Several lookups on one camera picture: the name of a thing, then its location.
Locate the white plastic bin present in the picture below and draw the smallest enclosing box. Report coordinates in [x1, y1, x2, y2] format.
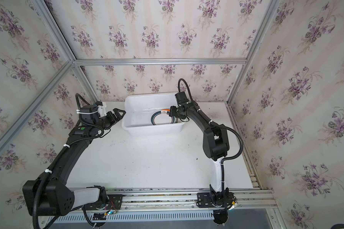
[122, 93, 184, 137]

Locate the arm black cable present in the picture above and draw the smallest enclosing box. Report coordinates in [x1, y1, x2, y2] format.
[177, 78, 244, 201]
[32, 93, 105, 229]

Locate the aluminium frame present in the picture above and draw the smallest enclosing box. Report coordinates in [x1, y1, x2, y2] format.
[0, 1, 271, 192]

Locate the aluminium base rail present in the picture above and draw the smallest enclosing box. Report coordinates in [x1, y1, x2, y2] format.
[31, 187, 282, 229]

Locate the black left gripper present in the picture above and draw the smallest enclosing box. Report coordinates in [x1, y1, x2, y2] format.
[92, 108, 124, 132]

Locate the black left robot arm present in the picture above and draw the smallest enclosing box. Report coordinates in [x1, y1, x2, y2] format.
[23, 102, 126, 217]

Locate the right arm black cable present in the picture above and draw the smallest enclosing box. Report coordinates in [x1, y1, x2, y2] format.
[177, 78, 244, 201]

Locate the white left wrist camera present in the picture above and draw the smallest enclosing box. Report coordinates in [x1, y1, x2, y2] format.
[95, 101, 107, 117]

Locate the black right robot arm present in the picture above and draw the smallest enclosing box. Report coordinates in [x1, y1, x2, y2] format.
[169, 92, 243, 207]

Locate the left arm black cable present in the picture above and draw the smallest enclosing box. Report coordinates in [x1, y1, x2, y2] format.
[32, 93, 105, 229]

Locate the white green rim plate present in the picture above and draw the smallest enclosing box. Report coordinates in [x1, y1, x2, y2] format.
[151, 110, 178, 126]

